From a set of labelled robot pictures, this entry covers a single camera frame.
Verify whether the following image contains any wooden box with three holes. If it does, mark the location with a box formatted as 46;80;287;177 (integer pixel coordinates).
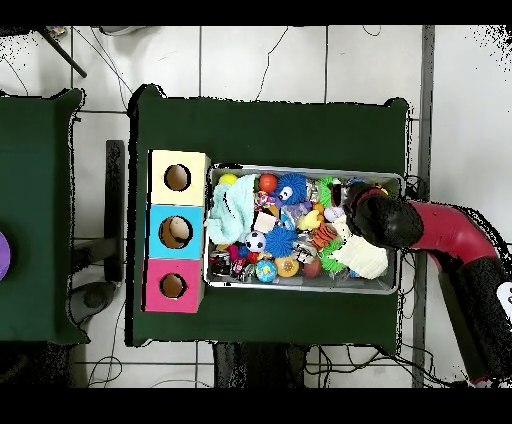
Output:
143;148;212;315

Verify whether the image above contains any shallow clear mesh bin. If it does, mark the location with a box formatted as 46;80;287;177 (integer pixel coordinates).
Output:
204;163;405;296

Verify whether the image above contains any mint green cloth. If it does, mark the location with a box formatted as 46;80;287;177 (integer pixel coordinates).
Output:
206;174;259;246

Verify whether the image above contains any small soccer ball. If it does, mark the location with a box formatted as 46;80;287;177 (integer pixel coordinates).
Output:
245;231;267;253

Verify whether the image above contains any blue spiky rubber ball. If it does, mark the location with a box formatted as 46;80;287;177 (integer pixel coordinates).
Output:
263;225;299;259

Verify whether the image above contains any globe print ball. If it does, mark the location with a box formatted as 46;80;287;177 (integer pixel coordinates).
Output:
255;259;279;284

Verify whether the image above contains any tiger plush toy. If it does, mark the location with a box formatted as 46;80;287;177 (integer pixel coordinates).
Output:
310;222;339;251

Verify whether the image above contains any green fuzzy toy with eyes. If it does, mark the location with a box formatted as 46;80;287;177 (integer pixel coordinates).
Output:
315;175;347;208

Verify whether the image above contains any dark green table cloth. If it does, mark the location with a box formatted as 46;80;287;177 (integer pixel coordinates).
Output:
127;83;411;353
0;87;88;347

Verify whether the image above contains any cream knitted cloth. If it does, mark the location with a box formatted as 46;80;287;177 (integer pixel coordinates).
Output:
329;231;390;281

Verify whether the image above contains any purple round object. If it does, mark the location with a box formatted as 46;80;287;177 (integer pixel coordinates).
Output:
0;231;11;281

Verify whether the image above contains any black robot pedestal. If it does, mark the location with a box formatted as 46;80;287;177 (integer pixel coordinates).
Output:
211;342;313;389

